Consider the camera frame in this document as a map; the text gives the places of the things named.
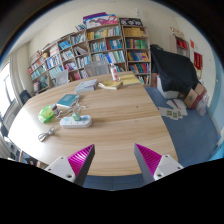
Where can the green plastic bag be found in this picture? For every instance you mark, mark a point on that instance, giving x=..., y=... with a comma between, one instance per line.
x=45, y=114

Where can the black cloth covered object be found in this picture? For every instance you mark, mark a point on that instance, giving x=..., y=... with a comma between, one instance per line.
x=177, y=72

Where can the white box on floor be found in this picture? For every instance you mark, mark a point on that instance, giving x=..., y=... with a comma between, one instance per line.
x=167, y=94

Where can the grey mesh chair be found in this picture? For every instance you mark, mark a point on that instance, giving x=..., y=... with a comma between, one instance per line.
x=97, y=68

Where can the white chair back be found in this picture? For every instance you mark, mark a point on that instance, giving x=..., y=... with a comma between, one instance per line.
x=62, y=78

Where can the teal book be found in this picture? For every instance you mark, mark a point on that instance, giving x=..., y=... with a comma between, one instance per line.
x=68, y=100

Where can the papers on floor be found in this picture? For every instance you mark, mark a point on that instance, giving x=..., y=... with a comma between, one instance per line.
x=175, y=109

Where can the white bottle red label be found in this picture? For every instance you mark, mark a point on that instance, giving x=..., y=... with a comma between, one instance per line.
x=114, y=72

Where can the grey book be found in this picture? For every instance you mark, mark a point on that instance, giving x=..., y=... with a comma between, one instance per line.
x=85, y=86

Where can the small wooden wall cabinet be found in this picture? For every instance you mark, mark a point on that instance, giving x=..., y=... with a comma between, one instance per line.
x=179, y=46

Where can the cardboard box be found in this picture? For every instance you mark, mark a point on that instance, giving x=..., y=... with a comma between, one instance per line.
x=194, y=96

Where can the green white charger plug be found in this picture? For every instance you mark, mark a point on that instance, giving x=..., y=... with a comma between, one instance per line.
x=76, y=116

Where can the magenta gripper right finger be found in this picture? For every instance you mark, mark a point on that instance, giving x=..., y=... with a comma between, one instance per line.
x=153, y=165

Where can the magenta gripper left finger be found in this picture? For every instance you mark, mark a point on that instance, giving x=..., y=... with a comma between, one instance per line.
x=75, y=167

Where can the yellow open book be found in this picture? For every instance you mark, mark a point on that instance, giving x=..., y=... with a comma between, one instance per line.
x=113, y=85

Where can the yellow book stack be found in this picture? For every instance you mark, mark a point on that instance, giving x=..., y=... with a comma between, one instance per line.
x=129, y=80

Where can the white power strip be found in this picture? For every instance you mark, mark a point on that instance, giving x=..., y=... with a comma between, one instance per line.
x=69, y=122

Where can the dark office chair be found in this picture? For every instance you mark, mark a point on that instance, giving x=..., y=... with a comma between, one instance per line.
x=24, y=96

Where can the large wooden bookshelf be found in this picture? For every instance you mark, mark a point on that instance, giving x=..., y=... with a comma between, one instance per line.
x=126, y=46

